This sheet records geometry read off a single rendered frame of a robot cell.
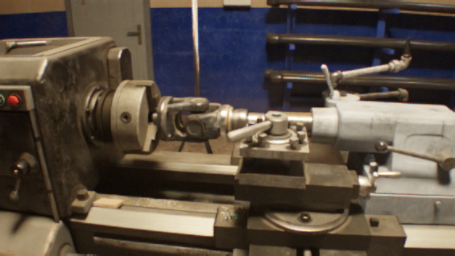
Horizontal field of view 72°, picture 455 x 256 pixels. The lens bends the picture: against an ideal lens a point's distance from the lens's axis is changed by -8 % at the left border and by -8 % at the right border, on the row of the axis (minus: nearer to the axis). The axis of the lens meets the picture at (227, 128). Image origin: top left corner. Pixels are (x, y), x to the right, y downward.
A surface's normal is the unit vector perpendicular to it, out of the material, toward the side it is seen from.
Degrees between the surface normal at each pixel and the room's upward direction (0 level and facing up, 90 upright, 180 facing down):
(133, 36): 90
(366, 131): 86
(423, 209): 90
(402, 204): 90
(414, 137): 76
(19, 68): 45
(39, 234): 32
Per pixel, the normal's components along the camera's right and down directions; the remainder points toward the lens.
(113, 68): -0.12, 0.37
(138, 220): -0.07, -0.54
